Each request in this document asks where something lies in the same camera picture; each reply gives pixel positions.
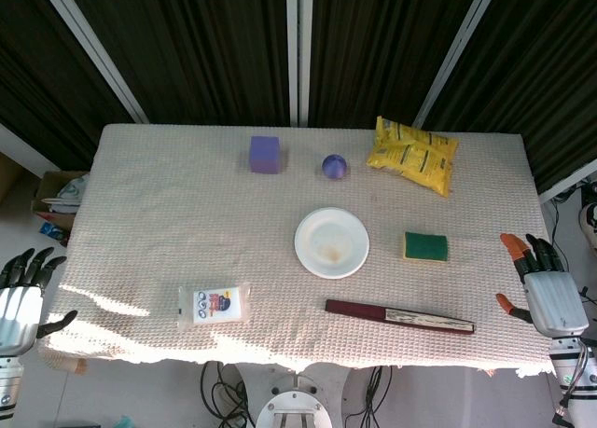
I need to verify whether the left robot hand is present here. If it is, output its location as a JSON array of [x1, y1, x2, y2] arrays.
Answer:
[[0, 246, 78, 357]]

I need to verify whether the dark red long box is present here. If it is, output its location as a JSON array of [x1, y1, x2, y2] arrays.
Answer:
[[324, 298, 477, 336]]

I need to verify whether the blue packet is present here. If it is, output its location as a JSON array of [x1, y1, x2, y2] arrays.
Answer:
[[38, 221, 69, 243]]

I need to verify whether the green yellow sponge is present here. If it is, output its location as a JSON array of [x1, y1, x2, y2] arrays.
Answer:
[[402, 231, 449, 263]]

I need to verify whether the white waffle tablecloth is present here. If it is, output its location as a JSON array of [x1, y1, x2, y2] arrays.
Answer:
[[37, 122, 568, 378]]

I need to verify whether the purple ball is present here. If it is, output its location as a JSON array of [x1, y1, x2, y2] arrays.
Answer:
[[321, 154, 349, 181]]

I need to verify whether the black floor cable bundle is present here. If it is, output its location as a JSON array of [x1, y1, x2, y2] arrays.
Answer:
[[548, 183, 597, 308], [343, 366, 396, 428], [200, 361, 249, 428]]

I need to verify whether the white and black device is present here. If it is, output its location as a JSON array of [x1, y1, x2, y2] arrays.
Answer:
[[577, 202, 597, 250]]

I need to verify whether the white frame post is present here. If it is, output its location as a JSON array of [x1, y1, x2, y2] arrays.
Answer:
[[412, 0, 503, 130], [36, 0, 149, 124], [285, 0, 312, 127]]

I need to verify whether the cardboard box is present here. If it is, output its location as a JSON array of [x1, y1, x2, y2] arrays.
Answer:
[[30, 170, 90, 228]]

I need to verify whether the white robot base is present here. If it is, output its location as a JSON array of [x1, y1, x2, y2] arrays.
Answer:
[[232, 361, 352, 428]]

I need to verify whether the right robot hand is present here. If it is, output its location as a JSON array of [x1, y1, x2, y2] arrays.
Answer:
[[495, 232, 590, 338]]

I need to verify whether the black pleated curtain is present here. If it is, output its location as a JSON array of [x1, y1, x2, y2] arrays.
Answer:
[[62, 0, 293, 126], [423, 0, 597, 194], [309, 0, 489, 130], [0, 0, 137, 169]]

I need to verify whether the purple cube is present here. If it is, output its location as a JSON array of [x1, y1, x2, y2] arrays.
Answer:
[[248, 135, 282, 175]]

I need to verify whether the white round plate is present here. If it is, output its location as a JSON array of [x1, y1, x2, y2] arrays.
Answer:
[[294, 206, 371, 280]]

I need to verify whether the yellow snack bag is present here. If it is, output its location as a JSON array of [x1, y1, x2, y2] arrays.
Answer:
[[366, 116, 460, 199]]

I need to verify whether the white snack packet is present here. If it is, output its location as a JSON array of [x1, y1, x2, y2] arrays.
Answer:
[[177, 282, 252, 331]]

